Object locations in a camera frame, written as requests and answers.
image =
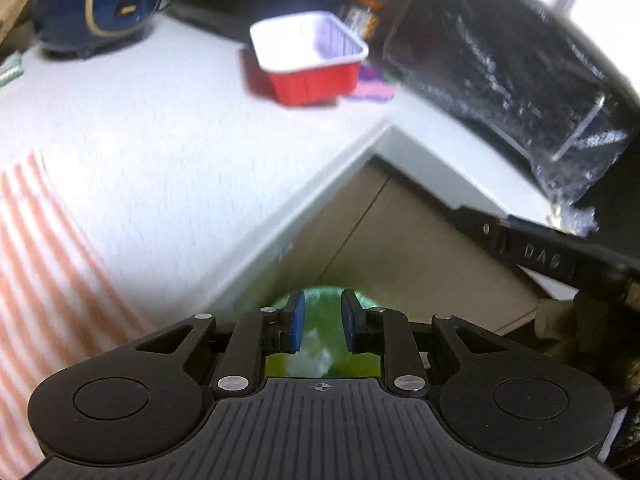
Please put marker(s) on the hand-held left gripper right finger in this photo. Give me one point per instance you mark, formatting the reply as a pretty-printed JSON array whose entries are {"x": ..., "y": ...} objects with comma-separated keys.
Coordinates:
[{"x": 348, "y": 320}]

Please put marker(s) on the purple pink eggplant sponge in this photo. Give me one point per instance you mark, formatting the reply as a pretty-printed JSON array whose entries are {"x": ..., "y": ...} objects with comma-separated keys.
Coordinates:
[{"x": 375, "y": 90}]

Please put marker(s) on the round wooden cutting board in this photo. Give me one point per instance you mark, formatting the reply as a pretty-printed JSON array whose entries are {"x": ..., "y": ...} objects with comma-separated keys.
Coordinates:
[{"x": 12, "y": 10}]

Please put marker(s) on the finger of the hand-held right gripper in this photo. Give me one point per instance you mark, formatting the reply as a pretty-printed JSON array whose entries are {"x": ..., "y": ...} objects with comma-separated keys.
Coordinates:
[
  {"x": 525, "y": 223},
  {"x": 530, "y": 255}
]

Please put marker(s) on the wooden cabinet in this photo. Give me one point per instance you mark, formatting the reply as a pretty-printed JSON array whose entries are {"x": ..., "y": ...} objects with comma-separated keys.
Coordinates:
[{"x": 400, "y": 235}]

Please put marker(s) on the orange striped cloth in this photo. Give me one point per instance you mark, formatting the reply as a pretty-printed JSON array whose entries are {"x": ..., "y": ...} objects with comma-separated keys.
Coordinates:
[{"x": 40, "y": 285}]

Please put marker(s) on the blue rice cooker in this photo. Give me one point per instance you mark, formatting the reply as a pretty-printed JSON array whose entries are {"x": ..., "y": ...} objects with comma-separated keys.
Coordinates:
[{"x": 75, "y": 0}]

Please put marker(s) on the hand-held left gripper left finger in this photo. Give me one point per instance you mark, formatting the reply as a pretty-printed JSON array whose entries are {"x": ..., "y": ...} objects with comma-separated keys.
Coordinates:
[{"x": 298, "y": 320}]

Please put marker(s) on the glass sauce jar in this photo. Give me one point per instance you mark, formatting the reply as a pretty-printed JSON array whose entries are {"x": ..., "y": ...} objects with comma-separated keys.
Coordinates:
[{"x": 362, "y": 15}]

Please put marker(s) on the red white plastic tray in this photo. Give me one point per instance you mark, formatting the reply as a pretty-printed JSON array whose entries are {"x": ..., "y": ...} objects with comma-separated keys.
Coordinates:
[{"x": 310, "y": 82}]

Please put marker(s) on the black microwave in plastic wrap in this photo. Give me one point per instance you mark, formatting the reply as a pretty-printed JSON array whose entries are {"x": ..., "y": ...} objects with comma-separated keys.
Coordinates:
[{"x": 500, "y": 60}]

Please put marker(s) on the green white dishcloth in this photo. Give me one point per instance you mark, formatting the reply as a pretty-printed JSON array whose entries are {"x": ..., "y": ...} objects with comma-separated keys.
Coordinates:
[{"x": 10, "y": 72}]

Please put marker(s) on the green bin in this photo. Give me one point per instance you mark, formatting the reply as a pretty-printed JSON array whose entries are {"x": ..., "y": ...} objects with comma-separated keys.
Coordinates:
[{"x": 320, "y": 310}]

